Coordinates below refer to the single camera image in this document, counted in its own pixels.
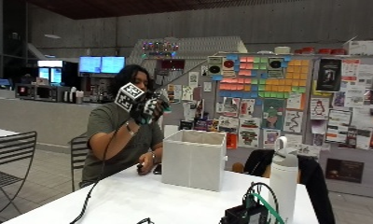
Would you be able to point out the small black clicker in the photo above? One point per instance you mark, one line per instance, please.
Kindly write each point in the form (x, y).
(139, 168)

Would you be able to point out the black phone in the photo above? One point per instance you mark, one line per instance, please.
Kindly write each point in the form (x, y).
(158, 169)

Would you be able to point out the white marker cube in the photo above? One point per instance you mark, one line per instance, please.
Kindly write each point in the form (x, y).
(127, 96)

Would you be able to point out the white fabric storage box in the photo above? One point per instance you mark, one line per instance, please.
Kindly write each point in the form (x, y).
(195, 161)

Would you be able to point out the the person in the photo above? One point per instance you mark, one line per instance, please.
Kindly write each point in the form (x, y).
(112, 130)

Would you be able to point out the black slatted metal chair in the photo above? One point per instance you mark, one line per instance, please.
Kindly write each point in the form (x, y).
(9, 155)
(78, 155)

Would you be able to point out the white cups on counter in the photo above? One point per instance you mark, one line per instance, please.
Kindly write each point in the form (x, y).
(75, 95)

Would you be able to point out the wooden chair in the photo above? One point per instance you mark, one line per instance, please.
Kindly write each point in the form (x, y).
(237, 168)

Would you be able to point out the black counter appliance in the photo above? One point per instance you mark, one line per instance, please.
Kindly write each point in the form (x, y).
(53, 93)

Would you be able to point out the green figure poster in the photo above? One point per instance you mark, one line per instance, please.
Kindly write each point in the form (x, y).
(273, 113)

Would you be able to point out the lit drinks fridge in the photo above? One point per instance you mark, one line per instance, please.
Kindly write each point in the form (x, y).
(50, 73)

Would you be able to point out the black electronic device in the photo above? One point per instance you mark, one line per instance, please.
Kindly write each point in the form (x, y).
(244, 214)

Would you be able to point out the grey service counter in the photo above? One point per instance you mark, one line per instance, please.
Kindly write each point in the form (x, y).
(38, 121)

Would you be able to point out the ceiling lamp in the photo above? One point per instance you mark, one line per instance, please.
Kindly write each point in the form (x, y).
(53, 36)

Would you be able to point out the white bowl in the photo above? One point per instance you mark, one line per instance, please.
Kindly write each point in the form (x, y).
(283, 50)

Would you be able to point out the grey notice board with posters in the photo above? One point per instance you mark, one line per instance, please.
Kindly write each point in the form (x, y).
(303, 124)

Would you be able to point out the white side table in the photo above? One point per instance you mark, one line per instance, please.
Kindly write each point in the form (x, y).
(1, 132)

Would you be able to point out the penguin poster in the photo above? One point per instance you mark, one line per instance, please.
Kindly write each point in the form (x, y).
(320, 109)

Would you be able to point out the red bowl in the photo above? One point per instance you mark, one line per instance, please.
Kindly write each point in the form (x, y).
(324, 51)
(308, 50)
(339, 51)

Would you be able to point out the black jacket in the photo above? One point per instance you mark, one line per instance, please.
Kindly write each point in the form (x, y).
(317, 186)

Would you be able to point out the black poster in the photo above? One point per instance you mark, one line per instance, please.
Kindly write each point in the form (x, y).
(329, 74)

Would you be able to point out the dark framed poster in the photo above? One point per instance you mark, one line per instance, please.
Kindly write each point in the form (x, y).
(344, 170)

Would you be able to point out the white cardboard box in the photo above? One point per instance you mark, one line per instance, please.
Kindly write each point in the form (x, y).
(362, 47)

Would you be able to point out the blue wall monitor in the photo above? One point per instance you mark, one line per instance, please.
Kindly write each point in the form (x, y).
(90, 64)
(112, 64)

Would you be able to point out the wall of coloured sticky notes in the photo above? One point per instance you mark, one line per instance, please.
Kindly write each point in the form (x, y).
(269, 77)

